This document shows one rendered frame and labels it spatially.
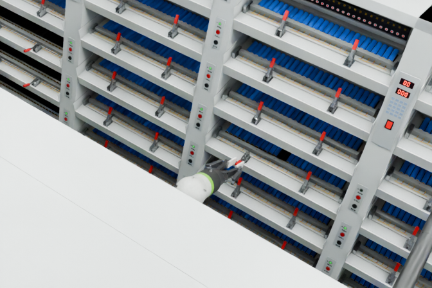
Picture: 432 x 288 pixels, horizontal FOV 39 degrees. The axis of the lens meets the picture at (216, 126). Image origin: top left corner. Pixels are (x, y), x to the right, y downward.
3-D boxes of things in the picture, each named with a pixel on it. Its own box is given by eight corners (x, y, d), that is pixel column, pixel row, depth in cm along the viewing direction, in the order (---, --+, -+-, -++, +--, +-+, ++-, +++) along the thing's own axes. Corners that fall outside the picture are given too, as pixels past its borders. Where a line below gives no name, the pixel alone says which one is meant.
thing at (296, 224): (321, 255, 242) (326, 237, 232) (197, 185, 263) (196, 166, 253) (343, 218, 253) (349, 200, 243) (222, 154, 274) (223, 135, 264)
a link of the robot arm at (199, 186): (202, 200, 199) (180, 175, 201) (180, 222, 205) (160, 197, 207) (222, 187, 211) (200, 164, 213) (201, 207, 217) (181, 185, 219)
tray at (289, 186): (335, 220, 232) (339, 207, 224) (204, 150, 253) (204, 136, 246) (357, 184, 243) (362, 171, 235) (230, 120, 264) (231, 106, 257)
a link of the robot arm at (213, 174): (217, 177, 211) (196, 166, 214) (208, 205, 215) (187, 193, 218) (225, 173, 216) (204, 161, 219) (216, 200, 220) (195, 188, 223)
